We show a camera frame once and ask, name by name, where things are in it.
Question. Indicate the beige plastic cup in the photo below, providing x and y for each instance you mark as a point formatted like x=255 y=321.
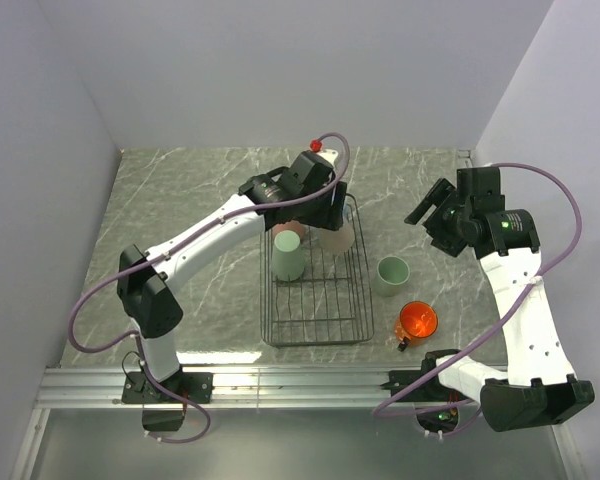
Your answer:
x=337 y=242

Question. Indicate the pink plastic cup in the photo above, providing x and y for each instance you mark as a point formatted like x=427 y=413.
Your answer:
x=293 y=226

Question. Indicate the blue plastic cup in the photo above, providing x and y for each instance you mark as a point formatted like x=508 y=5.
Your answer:
x=348 y=213

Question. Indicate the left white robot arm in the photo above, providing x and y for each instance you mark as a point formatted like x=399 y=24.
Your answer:
x=310 y=191

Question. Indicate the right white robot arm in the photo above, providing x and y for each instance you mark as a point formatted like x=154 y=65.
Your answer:
x=517 y=371

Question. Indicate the green cup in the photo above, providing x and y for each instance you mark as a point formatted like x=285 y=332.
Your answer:
x=392 y=274
x=287 y=259

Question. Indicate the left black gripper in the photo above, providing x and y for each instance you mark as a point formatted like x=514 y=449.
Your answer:
x=331 y=218

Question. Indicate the black wire dish rack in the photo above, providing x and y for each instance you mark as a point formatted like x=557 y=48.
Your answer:
x=330 y=304

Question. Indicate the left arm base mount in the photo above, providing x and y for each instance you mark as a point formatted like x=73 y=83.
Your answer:
x=167 y=403

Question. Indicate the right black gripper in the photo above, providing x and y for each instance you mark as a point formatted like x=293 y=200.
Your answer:
x=442 y=196

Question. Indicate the aluminium rail frame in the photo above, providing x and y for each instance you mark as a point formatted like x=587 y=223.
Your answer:
x=289 y=413

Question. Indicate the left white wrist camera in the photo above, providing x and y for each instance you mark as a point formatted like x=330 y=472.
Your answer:
x=329 y=155

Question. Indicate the orange transparent mug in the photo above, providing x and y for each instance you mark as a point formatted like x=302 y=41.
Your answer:
x=415 y=324

